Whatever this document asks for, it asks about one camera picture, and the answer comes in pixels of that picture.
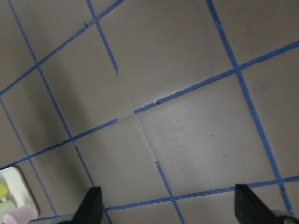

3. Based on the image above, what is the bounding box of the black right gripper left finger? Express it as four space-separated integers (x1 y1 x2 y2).
71 187 103 224

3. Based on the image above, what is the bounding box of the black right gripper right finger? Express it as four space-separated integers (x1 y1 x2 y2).
234 184 284 224

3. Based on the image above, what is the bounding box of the pink plastic cup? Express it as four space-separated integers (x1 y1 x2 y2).
3 203 38 224

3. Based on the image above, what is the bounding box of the yellow plastic cup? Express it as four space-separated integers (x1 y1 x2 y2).
0 183 9 200

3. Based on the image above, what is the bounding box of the cream plastic tray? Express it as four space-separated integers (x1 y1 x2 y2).
0 167 39 220

